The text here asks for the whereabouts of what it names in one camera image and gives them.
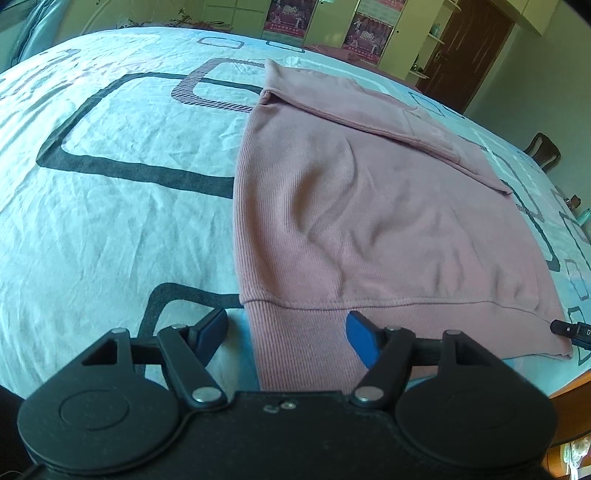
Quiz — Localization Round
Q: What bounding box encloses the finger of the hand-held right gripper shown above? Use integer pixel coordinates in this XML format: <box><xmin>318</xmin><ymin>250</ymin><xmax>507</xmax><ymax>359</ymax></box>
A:
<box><xmin>551</xmin><ymin>320</ymin><xmax>591</xmax><ymax>344</ymax></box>

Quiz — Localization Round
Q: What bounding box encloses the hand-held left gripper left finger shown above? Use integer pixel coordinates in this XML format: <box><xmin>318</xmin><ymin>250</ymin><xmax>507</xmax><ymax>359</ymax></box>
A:
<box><xmin>81</xmin><ymin>308</ymin><xmax>228</xmax><ymax>409</ymax></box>

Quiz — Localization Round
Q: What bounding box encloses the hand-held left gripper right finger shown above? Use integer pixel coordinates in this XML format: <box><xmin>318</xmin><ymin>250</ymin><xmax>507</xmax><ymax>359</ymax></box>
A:
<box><xmin>346</xmin><ymin>310</ymin><xmax>488</xmax><ymax>408</ymax></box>

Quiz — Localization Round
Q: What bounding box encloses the pink sweatshirt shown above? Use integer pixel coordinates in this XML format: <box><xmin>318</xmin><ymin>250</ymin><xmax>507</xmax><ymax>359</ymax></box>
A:
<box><xmin>233</xmin><ymin>59</ymin><xmax>573</xmax><ymax>393</ymax></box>

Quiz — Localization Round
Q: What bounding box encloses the blue patterned bedsheet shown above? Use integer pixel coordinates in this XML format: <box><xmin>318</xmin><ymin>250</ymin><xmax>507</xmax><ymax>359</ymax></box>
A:
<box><xmin>0</xmin><ymin>27</ymin><xmax>591</xmax><ymax>398</ymax></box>

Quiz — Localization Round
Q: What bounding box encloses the wooden chair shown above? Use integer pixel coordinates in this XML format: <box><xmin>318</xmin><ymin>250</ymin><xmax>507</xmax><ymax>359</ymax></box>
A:
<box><xmin>524</xmin><ymin>132</ymin><xmax>561</xmax><ymax>174</ymax></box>

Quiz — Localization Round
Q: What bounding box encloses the brown wooden door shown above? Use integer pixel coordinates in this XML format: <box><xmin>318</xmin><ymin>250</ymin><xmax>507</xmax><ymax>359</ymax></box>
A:
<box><xmin>422</xmin><ymin>0</ymin><xmax>515</xmax><ymax>114</ymax></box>

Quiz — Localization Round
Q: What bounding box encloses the cream wardrobe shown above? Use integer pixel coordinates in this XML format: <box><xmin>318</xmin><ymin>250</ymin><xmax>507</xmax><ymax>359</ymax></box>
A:
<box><xmin>60</xmin><ymin>0</ymin><xmax>462</xmax><ymax>84</ymax></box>

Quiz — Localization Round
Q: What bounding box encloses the cream headboard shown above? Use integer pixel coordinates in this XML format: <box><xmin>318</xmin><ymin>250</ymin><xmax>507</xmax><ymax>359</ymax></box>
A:
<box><xmin>60</xmin><ymin>0</ymin><xmax>185</xmax><ymax>35</ymax></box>

